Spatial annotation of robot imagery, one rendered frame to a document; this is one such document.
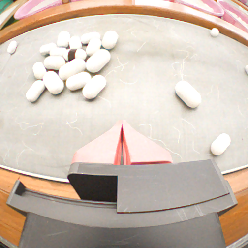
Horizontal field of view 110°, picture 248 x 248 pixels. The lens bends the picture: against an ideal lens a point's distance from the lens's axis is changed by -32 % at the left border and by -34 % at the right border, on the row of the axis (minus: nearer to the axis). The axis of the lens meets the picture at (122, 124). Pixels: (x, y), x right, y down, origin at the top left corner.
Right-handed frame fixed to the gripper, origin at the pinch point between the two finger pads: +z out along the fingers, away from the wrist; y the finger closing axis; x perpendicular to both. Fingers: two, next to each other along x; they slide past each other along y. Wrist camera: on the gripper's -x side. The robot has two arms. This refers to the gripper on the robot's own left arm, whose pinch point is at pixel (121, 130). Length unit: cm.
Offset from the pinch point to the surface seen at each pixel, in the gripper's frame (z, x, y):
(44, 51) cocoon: 10.2, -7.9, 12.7
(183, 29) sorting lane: 17.0, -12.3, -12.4
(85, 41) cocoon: 10.9, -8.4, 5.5
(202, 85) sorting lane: 6.4, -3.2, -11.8
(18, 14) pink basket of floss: 30, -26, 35
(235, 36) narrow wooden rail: 18.7, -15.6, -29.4
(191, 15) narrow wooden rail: 18.2, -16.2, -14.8
